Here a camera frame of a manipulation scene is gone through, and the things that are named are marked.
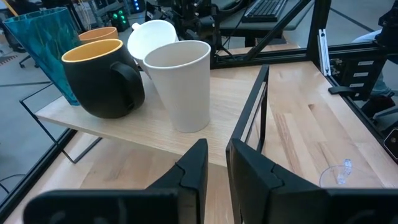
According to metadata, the black keyboard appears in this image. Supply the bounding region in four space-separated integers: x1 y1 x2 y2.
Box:
241 0 290 23

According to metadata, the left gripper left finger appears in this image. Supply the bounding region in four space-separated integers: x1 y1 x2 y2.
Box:
146 138 208 224

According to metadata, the white mug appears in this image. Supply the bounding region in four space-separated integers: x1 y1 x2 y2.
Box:
126 19 180 80

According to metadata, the cream tapered cup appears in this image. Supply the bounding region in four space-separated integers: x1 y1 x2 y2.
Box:
142 39 212 134

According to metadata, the black mug with yellow inside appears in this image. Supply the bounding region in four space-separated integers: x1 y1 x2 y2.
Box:
61 39 146 119

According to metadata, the black office chair base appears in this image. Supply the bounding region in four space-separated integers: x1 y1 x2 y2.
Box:
18 53 40 69

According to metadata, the white plastic strip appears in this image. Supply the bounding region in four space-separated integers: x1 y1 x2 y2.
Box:
317 29 332 77

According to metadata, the yellow cable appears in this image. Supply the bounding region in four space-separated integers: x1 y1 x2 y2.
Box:
1 0 19 18

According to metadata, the grey desk with keyboard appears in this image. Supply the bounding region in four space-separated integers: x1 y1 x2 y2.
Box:
217 0 312 32

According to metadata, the person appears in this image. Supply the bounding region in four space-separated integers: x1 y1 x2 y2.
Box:
351 29 398 121

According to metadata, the black computer with blue lights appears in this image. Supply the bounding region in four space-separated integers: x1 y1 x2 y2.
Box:
129 0 147 15

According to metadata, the black computer with green lights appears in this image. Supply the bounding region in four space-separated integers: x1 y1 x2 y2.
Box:
107 6 131 32

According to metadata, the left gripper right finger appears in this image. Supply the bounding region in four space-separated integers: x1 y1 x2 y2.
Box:
226 138 330 224

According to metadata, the teal plastic tumbler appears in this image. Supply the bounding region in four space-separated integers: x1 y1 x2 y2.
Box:
2 6 82 106

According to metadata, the orange cup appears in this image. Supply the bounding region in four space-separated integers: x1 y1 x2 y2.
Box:
78 26 120 45

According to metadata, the clear plastic measuring cup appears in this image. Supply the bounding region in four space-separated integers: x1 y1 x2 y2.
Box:
319 158 385 189

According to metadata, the black table-level camera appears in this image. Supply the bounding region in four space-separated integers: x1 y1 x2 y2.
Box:
383 127 398 163

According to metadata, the wooden shelf with black frame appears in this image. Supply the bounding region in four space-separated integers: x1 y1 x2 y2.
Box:
19 63 271 167

